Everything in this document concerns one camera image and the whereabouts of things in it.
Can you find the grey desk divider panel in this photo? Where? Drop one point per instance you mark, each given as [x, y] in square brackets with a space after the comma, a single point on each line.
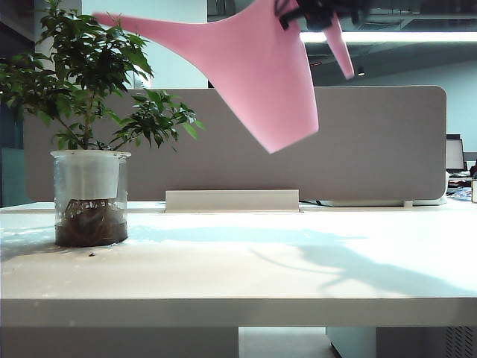
[372, 149]

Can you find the round ceiling spotlight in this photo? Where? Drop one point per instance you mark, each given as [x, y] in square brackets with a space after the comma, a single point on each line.
[360, 71]

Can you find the small wooden box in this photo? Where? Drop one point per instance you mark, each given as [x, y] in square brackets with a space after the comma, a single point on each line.
[474, 191]

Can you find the green leafy plant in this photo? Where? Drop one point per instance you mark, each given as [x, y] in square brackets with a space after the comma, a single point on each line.
[85, 67]

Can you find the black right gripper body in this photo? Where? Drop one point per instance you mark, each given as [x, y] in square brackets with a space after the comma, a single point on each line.
[318, 16]

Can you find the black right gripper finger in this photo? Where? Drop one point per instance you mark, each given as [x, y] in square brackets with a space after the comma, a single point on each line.
[287, 15]

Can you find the long ceiling light strip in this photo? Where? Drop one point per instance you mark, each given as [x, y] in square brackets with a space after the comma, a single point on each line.
[391, 36]

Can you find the computer monitor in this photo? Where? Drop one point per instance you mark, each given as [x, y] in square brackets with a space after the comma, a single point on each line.
[454, 154]

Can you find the clear glass plant pot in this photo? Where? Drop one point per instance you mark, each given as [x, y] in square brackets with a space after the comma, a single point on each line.
[89, 223]

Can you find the grey under-desk cabinet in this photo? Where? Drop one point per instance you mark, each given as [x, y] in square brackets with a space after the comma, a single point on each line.
[410, 343]

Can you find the white divider base foot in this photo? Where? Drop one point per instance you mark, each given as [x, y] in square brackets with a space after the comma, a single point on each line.
[372, 203]

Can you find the pink plastic watering can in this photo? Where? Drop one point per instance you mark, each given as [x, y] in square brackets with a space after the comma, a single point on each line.
[261, 74]

